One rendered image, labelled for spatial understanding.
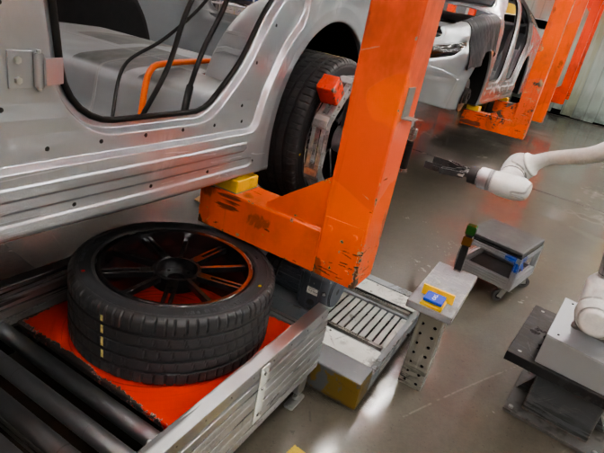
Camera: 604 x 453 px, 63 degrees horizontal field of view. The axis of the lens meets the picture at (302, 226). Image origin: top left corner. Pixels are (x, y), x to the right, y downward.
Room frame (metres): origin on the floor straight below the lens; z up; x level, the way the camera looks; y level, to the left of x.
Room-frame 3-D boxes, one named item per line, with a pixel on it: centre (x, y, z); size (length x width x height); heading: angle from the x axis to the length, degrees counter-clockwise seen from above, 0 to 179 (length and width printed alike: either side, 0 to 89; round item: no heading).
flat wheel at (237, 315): (1.41, 0.38, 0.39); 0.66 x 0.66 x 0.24
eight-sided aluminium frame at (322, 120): (2.13, -0.11, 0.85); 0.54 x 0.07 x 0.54; 154
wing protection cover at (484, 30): (4.96, -1.25, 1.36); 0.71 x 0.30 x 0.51; 154
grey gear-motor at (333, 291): (1.83, -0.01, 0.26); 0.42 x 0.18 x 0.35; 64
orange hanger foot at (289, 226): (1.68, 0.13, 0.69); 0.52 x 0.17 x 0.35; 64
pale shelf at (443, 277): (1.72, -0.60, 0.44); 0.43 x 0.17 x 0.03; 154
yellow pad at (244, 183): (1.76, 0.29, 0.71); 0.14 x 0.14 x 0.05; 64
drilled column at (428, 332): (1.69, -0.58, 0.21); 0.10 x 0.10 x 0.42; 64
